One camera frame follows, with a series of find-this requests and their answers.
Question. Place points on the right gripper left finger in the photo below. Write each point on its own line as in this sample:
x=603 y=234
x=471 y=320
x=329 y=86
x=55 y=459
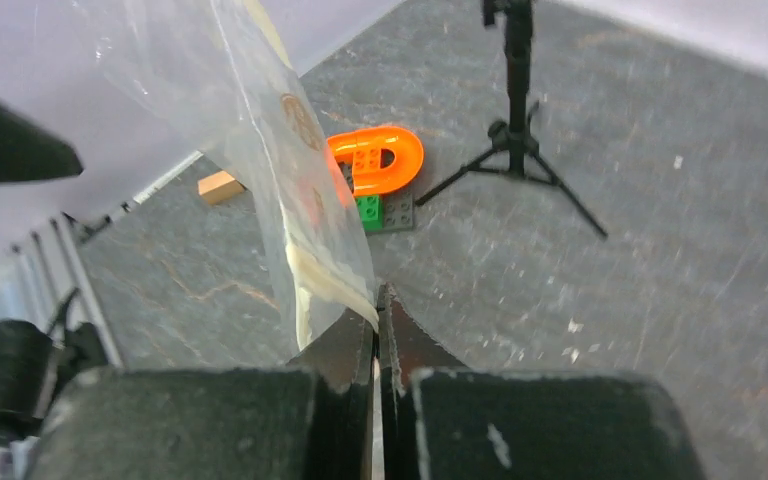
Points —
x=308 y=419

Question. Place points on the clear dotted zip bag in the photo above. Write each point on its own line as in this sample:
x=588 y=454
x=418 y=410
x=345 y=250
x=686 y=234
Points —
x=217 y=73

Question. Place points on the green lego brick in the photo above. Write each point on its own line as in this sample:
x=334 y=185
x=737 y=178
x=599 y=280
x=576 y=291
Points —
x=370 y=209

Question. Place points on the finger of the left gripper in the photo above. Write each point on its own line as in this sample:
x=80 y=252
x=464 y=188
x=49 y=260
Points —
x=29 y=153

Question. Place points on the small wooden block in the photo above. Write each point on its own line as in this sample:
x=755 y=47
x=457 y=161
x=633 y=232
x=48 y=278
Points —
x=218 y=188

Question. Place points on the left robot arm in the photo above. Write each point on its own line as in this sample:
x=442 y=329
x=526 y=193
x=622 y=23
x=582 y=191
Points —
x=49 y=320

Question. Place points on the grey lego base plate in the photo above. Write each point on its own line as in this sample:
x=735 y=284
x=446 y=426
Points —
x=398 y=212

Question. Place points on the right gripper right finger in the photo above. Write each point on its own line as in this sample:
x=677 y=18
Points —
x=444 y=420

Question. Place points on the black mini tripod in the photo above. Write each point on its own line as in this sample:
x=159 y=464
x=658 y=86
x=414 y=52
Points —
x=515 y=152

